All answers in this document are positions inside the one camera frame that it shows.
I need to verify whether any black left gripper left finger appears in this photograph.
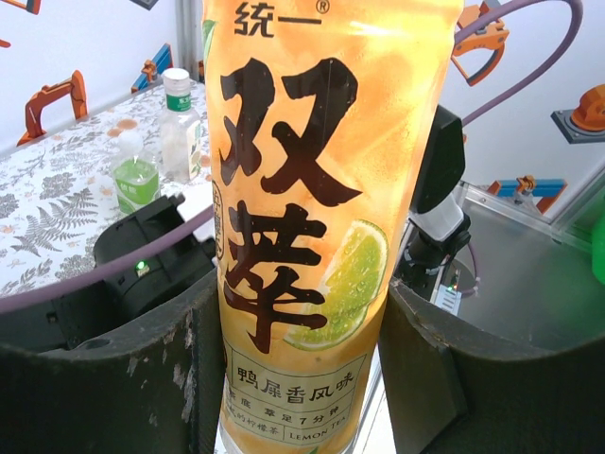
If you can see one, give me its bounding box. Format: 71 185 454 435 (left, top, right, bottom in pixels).
0 269 226 454

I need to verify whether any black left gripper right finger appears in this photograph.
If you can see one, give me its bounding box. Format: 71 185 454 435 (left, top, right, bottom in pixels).
377 278 605 454

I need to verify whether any small clear bottle green label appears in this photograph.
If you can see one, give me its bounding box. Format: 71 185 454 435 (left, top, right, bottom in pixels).
109 128 163 217

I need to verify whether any translucent white bottle cap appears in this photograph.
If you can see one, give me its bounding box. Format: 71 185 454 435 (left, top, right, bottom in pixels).
115 130 145 157

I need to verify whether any orange lemon tea bottle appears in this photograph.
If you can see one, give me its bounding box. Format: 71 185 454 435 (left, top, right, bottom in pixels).
200 0 462 454

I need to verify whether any clear bottle green neck label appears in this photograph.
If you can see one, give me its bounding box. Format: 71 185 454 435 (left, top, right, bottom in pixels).
158 67 204 185

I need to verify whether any small controller board with led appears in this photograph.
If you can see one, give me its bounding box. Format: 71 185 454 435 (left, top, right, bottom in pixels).
432 271 464 316

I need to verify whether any grey floral table cover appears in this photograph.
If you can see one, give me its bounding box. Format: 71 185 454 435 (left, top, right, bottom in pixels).
0 78 218 299

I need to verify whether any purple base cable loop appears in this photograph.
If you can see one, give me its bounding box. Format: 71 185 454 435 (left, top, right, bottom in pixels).
460 243 483 299

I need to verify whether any aluminium side rail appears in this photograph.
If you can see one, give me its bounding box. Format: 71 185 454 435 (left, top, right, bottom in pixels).
460 182 563 237

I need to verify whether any aluminium corner frame post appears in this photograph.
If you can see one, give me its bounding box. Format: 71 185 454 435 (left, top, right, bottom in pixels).
173 0 205 85
550 167 605 256

